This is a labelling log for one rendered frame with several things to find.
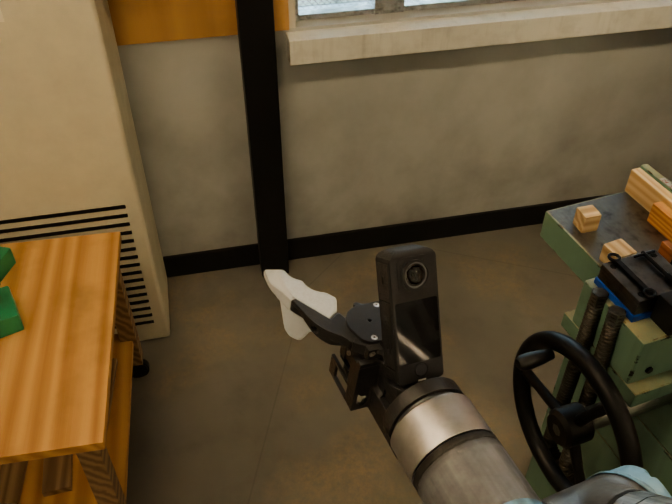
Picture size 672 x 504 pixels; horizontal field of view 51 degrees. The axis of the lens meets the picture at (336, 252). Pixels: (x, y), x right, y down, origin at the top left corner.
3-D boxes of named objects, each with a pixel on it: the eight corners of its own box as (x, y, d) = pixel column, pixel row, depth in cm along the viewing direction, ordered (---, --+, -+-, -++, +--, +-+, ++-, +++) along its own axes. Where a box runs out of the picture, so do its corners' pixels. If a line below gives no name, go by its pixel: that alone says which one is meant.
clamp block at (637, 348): (569, 318, 114) (582, 278, 108) (638, 298, 118) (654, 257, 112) (628, 387, 104) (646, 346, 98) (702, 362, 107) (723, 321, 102)
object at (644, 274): (593, 282, 108) (602, 255, 104) (652, 265, 111) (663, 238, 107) (650, 343, 98) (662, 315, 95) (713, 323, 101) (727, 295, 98)
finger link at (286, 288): (244, 323, 69) (325, 366, 66) (247, 277, 66) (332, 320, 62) (263, 306, 71) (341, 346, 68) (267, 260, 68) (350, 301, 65)
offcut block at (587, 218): (587, 219, 129) (592, 204, 126) (597, 230, 126) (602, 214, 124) (572, 222, 128) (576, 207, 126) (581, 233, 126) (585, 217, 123)
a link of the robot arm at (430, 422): (422, 444, 52) (513, 416, 55) (394, 397, 55) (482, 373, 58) (403, 502, 56) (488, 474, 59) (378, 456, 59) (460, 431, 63)
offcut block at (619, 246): (631, 266, 119) (637, 251, 117) (613, 273, 118) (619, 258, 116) (616, 253, 122) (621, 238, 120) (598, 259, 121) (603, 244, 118)
